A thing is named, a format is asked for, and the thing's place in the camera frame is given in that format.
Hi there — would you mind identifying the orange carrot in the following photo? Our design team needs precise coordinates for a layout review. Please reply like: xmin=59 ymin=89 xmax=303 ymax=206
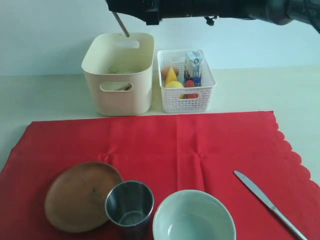
xmin=184 ymin=79 xmax=195 ymax=88

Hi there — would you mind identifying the steel table knife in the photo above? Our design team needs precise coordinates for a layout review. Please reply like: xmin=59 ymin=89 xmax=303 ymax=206
xmin=233 ymin=170 xmax=307 ymax=240

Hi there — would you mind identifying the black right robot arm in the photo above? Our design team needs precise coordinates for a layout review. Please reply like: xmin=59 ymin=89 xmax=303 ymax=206
xmin=106 ymin=0 xmax=320 ymax=32

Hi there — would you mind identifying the brown wooden plate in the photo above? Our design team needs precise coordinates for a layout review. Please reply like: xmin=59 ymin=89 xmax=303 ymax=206
xmin=44 ymin=161 xmax=123 ymax=233

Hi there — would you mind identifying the cream plastic bin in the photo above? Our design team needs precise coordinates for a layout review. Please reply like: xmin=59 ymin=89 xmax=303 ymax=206
xmin=81 ymin=32 xmax=155 ymax=116

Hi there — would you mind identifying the brown egg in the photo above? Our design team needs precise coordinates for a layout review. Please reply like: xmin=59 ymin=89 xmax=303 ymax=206
xmin=161 ymin=66 xmax=180 ymax=78

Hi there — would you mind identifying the fried chicken nugget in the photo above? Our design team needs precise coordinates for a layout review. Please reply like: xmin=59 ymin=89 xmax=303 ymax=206
xmin=185 ymin=93 xmax=198 ymax=99

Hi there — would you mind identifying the stainless steel cup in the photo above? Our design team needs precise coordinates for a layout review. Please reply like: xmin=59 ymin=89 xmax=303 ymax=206
xmin=104 ymin=180 xmax=155 ymax=240

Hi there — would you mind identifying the white perforated plastic basket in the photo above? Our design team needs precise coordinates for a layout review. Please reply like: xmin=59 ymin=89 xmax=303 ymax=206
xmin=157 ymin=49 xmax=217 ymax=114

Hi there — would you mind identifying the wooden chopstick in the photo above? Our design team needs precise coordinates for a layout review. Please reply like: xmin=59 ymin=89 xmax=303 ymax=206
xmin=112 ymin=12 xmax=130 ymax=38
xmin=115 ymin=83 xmax=132 ymax=91

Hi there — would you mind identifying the yellow lemon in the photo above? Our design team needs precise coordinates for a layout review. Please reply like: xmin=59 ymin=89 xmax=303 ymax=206
xmin=165 ymin=80 xmax=186 ymax=99

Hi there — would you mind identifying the yellow cheese wedge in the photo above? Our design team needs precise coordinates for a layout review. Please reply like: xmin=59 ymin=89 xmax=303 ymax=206
xmin=165 ymin=66 xmax=178 ymax=85

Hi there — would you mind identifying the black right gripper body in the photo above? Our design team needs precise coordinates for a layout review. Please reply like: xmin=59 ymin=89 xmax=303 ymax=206
xmin=106 ymin=0 xmax=161 ymax=25

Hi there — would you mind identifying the pale green ceramic bowl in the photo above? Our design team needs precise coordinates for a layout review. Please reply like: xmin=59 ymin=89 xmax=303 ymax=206
xmin=152 ymin=189 xmax=237 ymax=240

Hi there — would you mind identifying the red table cloth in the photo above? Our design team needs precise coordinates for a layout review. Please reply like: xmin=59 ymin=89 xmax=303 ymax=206
xmin=0 ymin=111 xmax=320 ymax=240

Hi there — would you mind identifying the small milk carton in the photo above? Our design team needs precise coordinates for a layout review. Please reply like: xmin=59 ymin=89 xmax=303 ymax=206
xmin=184 ymin=50 xmax=204 ymax=87

